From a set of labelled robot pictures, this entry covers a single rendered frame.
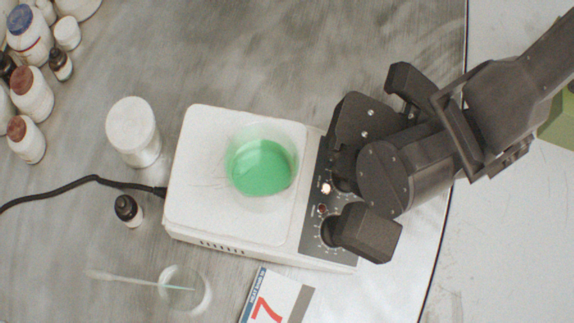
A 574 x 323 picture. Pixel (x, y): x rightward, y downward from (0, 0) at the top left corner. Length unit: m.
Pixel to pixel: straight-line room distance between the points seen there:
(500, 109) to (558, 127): 0.32
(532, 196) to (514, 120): 0.35
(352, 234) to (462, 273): 0.23
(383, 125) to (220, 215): 0.18
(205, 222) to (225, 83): 0.19
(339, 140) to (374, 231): 0.09
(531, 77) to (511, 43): 0.42
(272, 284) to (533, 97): 0.38
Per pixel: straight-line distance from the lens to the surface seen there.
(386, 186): 0.53
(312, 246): 0.72
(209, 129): 0.72
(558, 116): 0.80
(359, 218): 0.62
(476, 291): 0.81
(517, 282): 0.83
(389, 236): 0.64
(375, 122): 0.62
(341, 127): 0.60
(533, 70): 0.50
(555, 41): 0.49
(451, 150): 0.53
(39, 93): 0.80
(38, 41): 0.84
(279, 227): 0.69
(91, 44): 0.88
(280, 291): 0.75
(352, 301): 0.78
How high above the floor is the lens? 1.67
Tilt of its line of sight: 75 degrees down
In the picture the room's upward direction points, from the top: 6 degrees clockwise
